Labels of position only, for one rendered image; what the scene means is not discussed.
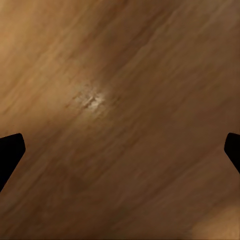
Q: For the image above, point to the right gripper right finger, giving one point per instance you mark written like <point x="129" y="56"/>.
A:
<point x="232" y="149"/>

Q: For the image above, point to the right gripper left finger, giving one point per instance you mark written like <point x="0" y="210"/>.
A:
<point x="12" y="148"/>

